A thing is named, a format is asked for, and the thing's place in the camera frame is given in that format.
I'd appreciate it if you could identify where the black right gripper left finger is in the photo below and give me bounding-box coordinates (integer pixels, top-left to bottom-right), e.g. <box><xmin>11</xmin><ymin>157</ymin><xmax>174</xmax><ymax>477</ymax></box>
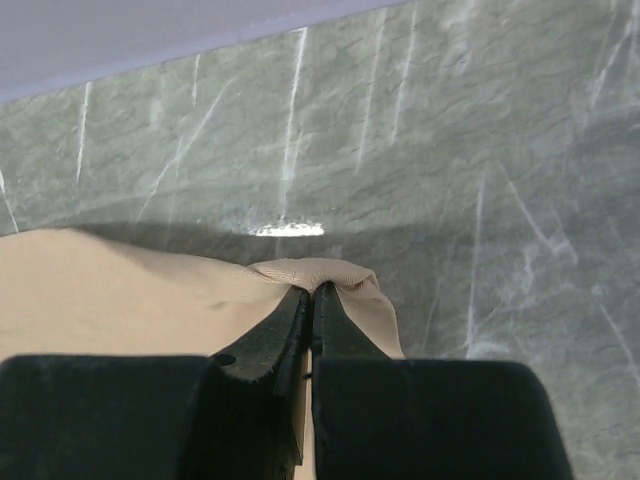
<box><xmin>1</xmin><ymin>289</ymin><xmax>309</xmax><ymax>479</ymax></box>

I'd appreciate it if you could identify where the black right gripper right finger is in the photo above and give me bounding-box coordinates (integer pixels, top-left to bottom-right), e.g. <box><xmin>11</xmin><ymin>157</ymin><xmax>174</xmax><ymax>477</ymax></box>
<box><xmin>311</xmin><ymin>282</ymin><xmax>573</xmax><ymax>480</ymax></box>

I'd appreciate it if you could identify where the beige t shirt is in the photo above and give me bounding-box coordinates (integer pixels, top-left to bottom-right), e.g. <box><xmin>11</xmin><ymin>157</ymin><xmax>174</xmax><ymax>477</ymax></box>
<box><xmin>1</xmin><ymin>229</ymin><xmax>404</xmax><ymax>479</ymax></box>

